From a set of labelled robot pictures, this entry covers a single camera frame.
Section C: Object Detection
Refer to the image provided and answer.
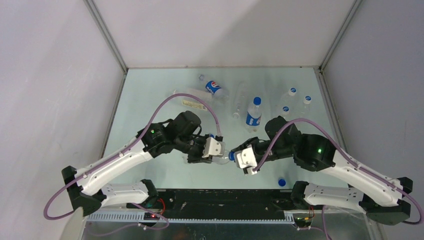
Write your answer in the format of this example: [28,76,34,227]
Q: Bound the purple cable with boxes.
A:
[252,119,424,240]
[43,93,223,221]

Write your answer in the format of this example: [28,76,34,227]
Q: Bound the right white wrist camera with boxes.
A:
[234,146,258,175]

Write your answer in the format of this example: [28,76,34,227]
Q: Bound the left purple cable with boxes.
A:
[43,93,223,221]

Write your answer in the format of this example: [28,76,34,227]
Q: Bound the pepsi logo bottle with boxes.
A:
[198,74,229,103]

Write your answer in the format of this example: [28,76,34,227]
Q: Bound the right circuit board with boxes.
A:
[293,217,314,230]

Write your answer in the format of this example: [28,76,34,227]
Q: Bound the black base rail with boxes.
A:
[158,189,296,221]

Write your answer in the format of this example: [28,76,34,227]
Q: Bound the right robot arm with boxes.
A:
[228,116,413,226]

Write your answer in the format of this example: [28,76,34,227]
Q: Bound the capped clear bottle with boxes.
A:
[278,105,292,121]
[294,95,312,118]
[278,87,297,107]

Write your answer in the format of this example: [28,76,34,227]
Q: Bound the small blue label bottle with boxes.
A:
[212,152,231,165]

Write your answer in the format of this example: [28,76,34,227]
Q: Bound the circuit board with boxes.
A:
[143,212,161,221]
[293,217,314,230]

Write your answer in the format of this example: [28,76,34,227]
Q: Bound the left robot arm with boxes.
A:
[61,111,214,217]

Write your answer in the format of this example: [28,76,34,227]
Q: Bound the left circuit board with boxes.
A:
[143,212,161,221]

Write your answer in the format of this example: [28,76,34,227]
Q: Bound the yellow label clear bottle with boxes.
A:
[169,88,213,111]

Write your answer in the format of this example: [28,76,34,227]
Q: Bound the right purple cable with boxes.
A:
[252,119,424,240]

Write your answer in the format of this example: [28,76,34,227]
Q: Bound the blue label pepsi bottle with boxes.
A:
[245,96,263,133]

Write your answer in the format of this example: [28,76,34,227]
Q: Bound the clear unlabelled bottle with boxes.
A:
[231,81,248,120]

